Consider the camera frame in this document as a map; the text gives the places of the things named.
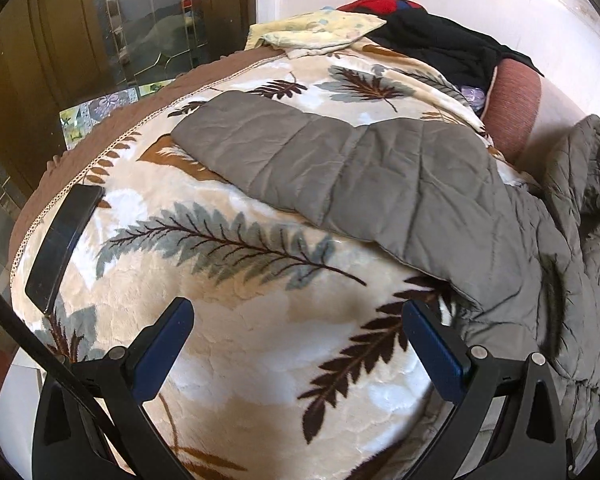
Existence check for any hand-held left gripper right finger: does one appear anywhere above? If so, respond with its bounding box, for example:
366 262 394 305
401 300 578 480

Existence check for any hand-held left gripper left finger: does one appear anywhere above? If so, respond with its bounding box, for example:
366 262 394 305
32 297 196 480

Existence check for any grey quilted jacket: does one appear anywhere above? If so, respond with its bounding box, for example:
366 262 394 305
171 91 600 466

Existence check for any leaf print plush blanket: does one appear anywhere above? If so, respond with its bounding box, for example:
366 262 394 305
10 47 541 480

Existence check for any black smartphone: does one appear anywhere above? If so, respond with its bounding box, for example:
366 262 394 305
24 184 106 315

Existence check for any pink brown bolster pillow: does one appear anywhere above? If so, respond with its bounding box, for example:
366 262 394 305
480 57 596 186

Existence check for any small purple translucent object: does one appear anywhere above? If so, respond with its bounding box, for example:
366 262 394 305
459 84 489 112

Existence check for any black garment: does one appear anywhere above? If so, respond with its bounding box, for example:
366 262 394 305
367 9 546 97

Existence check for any wooden door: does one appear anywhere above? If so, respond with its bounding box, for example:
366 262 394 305
0 0 131 196

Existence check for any leaded glass door panel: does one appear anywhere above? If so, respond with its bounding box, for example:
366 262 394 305
92 0 257 87

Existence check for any pale yellow floral cloth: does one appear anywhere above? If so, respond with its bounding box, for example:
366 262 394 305
244 6 388 60

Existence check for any red garment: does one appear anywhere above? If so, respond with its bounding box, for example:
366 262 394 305
336 0 426 17

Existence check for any black cable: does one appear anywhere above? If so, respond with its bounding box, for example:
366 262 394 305
0 267 126 466

